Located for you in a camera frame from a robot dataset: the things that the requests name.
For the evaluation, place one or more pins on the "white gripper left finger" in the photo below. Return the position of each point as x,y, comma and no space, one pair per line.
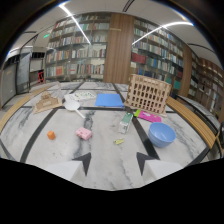
68,169

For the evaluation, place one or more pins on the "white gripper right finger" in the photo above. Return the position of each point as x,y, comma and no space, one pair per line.
156,167

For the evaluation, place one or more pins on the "pink charger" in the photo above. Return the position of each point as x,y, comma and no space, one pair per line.
83,133

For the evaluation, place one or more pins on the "blue plastic bowl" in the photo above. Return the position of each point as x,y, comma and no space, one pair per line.
161,134

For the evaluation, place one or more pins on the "small yellow green packet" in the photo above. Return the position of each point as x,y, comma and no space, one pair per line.
118,141

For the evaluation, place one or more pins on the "magenta pink book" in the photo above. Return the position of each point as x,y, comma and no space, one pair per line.
148,116

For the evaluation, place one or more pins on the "green white carton box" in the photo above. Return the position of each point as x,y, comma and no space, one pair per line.
125,123

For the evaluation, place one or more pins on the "wooden bench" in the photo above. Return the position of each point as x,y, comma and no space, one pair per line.
20,106
190,120

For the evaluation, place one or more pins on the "white hand fan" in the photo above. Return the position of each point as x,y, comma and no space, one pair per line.
73,107

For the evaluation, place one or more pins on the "white patterned sheet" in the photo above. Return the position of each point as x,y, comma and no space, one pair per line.
81,96

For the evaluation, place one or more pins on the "wooden lattice crate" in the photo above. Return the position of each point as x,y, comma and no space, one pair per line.
148,94

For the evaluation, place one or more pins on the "blue folder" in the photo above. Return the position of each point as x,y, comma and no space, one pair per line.
109,100

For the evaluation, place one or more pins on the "red stool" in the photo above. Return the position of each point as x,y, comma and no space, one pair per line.
40,77

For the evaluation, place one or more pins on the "large bookshelf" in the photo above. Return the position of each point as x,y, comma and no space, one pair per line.
156,53
78,46

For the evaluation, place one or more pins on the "wooden wall panel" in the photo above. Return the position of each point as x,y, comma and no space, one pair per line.
118,48

